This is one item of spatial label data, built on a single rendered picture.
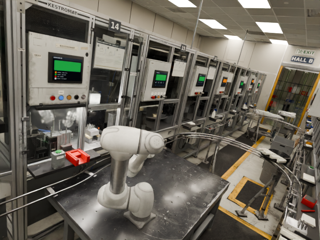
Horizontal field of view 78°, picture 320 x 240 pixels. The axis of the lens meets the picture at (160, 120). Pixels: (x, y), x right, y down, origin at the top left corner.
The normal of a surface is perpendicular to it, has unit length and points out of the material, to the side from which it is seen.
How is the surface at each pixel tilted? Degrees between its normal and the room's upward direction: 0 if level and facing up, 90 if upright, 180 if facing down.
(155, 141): 61
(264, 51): 90
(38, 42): 90
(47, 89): 90
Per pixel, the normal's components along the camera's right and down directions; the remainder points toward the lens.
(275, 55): -0.60, 0.12
